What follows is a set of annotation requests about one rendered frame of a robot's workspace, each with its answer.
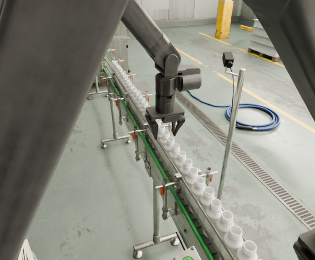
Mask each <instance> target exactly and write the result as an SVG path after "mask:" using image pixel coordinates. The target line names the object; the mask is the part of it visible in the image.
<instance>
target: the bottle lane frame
mask: <svg viewBox="0 0 315 260"><path fill-rule="evenodd" d="M102 66H103V64H102ZM103 71H104V73H105V75H106V74H108V73H107V71H106V69H105V67H104V66H103ZM108 77H110V76H109V74H108ZM108 84H109V92H110V93H114V91H115V93H114V94H111V96H112V98H114V95H115V98H114V99H117V95H119V97H120V98H122V97H121V95H120V94H119V92H118V90H117V88H116V86H115V85H114V83H113V82H112V80H111V78H110V79H108ZM114 99H113V100H114ZM120 109H121V116H122V117H125V116H126V113H127V117H125V118H122V119H123V121H124V122H126V121H127V122H126V123H125V125H126V127H127V129H128V131H129V132H132V131H134V126H137V129H138V130H140V129H139V127H138V124H137V123H136V121H135V120H134V118H133V116H132V115H131V113H130V111H129V109H128V107H127V106H126V105H125V103H124V100H120ZM126 118H127V119H128V120H126ZM144 147H146V159H147V162H148V163H149V165H150V175H151V177H152V179H153V181H154V183H155V185H156V186H160V185H162V181H163V179H164V178H166V179H167V183H171V182H170V181H169V179H168V178H169V177H167V175H166V174H165V172H164V170H163V167H161V165H160V162H159V161H158V159H157V158H156V156H155V154H154V153H153V150H152V149H151V147H150V146H149V144H148V142H147V141H146V139H145V138H144V136H143V134H142V132H138V150H139V152H141V151H144V150H145V149H144ZM140 155H141V157H144V156H145V152H142V153H140ZM178 194H179V193H176V192H175V190H174V189H173V186H172V185H171V186H169V189H168V190H167V208H168V209H169V208H173V207H174V206H175V202H176V204H177V209H176V211H177V215H174V216H171V217H172V219H173V221H174V223H175V225H176V227H177V229H178V231H179V233H180V235H181V237H182V239H183V241H184V243H185V246H186V248H187V249H188V248H190V247H192V246H194V247H195V249H196V251H197V252H198V254H199V256H200V258H201V260H215V259H214V257H213V256H214V255H215V254H216V253H215V254H212V253H211V252H210V250H209V248H208V246H209V245H211V244H209V245H206V243H205V241H204V240H203V237H204V236H201V234H200V233H199V231H198V229H199V228H201V227H196V226H195V224H194V221H195V220H192V219H191V217H190V215H189V214H190V213H188V212H187V210H186V208H185V207H186V206H184V205H183V203H182V202H181V200H183V199H180V198H179V196H178ZM174 210H175V209H172V210H169V213H170V215H172V214H174Z"/></svg>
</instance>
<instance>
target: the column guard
mask: <svg viewBox="0 0 315 260"><path fill-rule="evenodd" d="M232 8H233V1H230V2H223V1H219V4H218V13H217V21H216V34H215V38H217V39H228V37H229V29H230V22H231V15H232Z"/></svg>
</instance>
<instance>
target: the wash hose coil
mask: <svg viewBox="0 0 315 260"><path fill-rule="evenodd" d="M187 92H189V93H190V94H191V96H192V97H194V98H196V99H197V100H199V101H200V102H202V103H205V104H208V105H211V106H214V107H228V108H227V110H226V111H225V116H226V118H227V119H228V120H229V121H230V116H231V108H232V105H213V104H210V103H207V102H204V101H202V100H200V99H199V98H197V97H195V96H193V95H192V93H191V92H190V91H187ZM242 107H254V108H258V109H261V110H264V111H266V112H268V113H269V114H270V115H271V116H272V117H273V119H272V121H271V122H270V123H267V124H263V125H251V124H246V123H243V122H240V121H238V120H236V123H235V125H236V126H235V128H238V129H249V130H254V131H267V130H271V129H274V128H276V127H277V126H278V125H279V124H280V116H279V115H278V114H277V113H276V112H275V111H273V110H271V109H269V108H267V107H265V106H262V105H258V104H252V103H240V104H239V108H242ZM229 112H230V115H229ZM275 119H276V121H275ZM274 121H275V123H274ZM277 121H278V122H277ZM273 123H274V124H273Z"/></svg>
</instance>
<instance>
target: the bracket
mask: <svg viewBox="0 0 315 260"><path fill-rule="evenodd" d="M107 51H110V52H111V56H112V54H113V51H114V50H112V48H111V47H110V49H109V50H107ZM105 59H106V58H104V59H103V62H102V63H103V64H104V67H105V68H106V65H105V63H106V62H105V61H106V60H105ZM122 61H124V60H120V57H119V58H118V61H116V62H119V66H120V64H121V65H122ZM99 74H100V77H99V78H100V83H101V84H102V82H104V81H105V84H106V83H107V92H108V93H107V95H108V101H111V99H114V98H115V95H114V98H110V95H111V94H114V93H115V91H114V93H110V92H109V84H108V79H110V78H112V79H115V77H114V75H115V72H112V77H108V74H106V75H105V74H104V75H105V76H101V69H100V68H99ZM135 75H136V74H132V72H131V71H130V73H129V75H126V76H129V77H130V81H131V82H132V80H133V76H135ZM103 77H105V78H103ZM102 79H104V80H102ZM115 81H116V80H113V81H112V82H113V83H116V82H115ZM124 95H125V97H124V98H120V97H119V95H117V99H114V100H112V101H115V102H116V106H118V111H119V117H118V118H119V124H120V126H121V125H122V124H123V123H126V122H127V121H126V122H122V118H125V117H127V113H126V116H125V117H122V116H121V109H120V100H125V105H128V104H129V101H127V100H128V97H127V96H128V93H127V92H124ZM151 95H152V94H148V91H145V95H142V96H143V97H145V98H146V102H148V101H149V97H150V96H151ZM143 127H144V128H143V129H141V130H138V129H137V126H134V131H132V132H128V134H132V135H133V140H134V139H135V149H136V151H135V154H136V157H135V159H136V161H140V159H142V158H146V147H144V149H145V150H144V151H141V152H139V150H138V132H144V134H143V136H144V138H148V133H147V127H148V123H147V122H145V123H143ZM165 127H168V131H169V133H170V136H171V132H172V123H171V122H168V123H167V125H165ZM142 152H145V156H144V157H141V158H140V157H139V154H140V153H142ZM197 169H198V175H199V176H200V177H205V176H206V186H207V187H208V186H209V182H212V178H213V175H214V174H217V173H218V171H214V172H211V168H210V167H208V168H207V170H206V171H205V174H202V175H201V173H202V171H201V170H200V169H199V168H197ZM181 177H182V175H181V174H180V172H179V173H175V175H174V178H175V180H174V182H172V183H167V179H166V178H164V179H163V181H162V185H160V186H156V187H155V189H160V194H161V195H163V207H162V211H163V213H162V218H163V220H167V219H168V217H171V216H174V215H177V211H176V209H177V204H176V202H175V206H174V207H173V208H169V209H168V208H167V190H168V189H169V186H171V185H174V187H173V189H174V190H175V192H176V193H177V192H180V189H181V187H180V180H181ZM172 209H175V210H174V214H172V215H167V213H168V211H169V210H172Z"/></svg>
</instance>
